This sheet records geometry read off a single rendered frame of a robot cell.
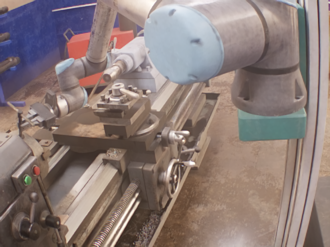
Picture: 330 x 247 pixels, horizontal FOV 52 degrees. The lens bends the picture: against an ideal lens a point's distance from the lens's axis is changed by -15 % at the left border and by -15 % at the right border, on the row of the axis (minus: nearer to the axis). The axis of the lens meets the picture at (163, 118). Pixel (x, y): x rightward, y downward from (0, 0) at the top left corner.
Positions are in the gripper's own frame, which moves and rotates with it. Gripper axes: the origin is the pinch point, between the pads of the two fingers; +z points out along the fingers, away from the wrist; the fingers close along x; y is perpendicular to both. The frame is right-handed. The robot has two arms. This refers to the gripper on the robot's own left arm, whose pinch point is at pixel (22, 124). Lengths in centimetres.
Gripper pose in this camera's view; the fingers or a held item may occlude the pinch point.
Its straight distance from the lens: 148.4
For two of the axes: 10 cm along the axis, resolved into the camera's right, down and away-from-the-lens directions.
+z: -6.1, 3.6, -7.1
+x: -7.7, -4.7, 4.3
